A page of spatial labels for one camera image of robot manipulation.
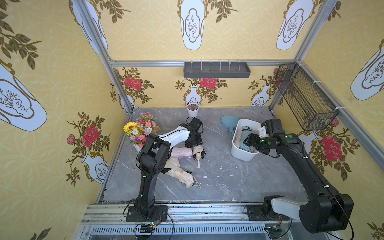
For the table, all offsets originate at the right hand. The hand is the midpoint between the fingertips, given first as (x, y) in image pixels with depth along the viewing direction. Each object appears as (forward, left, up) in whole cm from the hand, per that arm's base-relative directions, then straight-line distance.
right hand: (252, 142), depth 81 cm
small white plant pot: (+32, +34, -9) cm, 48 cm away
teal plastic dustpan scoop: (+27, +6, -17) cm, 33 cm away
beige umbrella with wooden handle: (-2, +29, -11) cm, 31 cm away
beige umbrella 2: (-13, +42, -11) cm, 45 cm away
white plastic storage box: (-3, +6, -7) cm, 10 cm away
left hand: (+8, +33, -15) cm, 36 cm away
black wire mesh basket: (+10, -27, +17) cm, 33 cm away
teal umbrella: (+13, -1, -6) cm, 14 cm away
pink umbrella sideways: (-1, +40, -12) cm, 42 cm away
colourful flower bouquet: (+9, +61, +1) cm, 62 cm away
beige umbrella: (+8, +5, -11) cm, 15 cm away
